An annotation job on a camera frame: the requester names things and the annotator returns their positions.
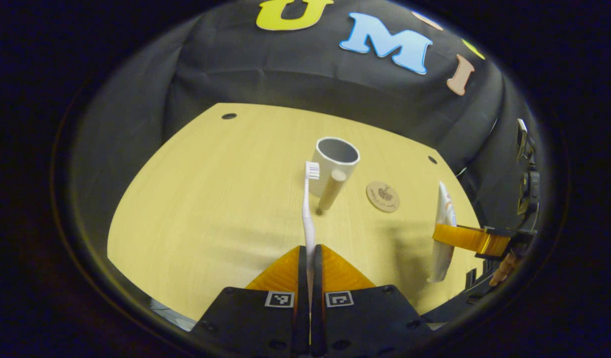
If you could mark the white toothbrush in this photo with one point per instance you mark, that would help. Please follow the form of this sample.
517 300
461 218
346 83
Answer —
308 219

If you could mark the black backdrop cloth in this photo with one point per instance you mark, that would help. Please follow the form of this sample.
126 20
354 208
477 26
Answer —
310 74

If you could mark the white toothpaste tube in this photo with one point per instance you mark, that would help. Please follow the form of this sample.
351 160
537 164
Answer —
445 209

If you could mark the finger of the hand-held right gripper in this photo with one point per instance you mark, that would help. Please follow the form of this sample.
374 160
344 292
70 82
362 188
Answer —
464 238

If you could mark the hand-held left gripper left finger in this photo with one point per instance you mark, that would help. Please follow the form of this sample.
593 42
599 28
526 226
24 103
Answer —
301 318

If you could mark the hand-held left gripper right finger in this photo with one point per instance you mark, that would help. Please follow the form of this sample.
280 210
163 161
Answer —
318 318

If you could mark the round wooden coaster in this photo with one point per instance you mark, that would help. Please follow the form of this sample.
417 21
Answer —
383 197

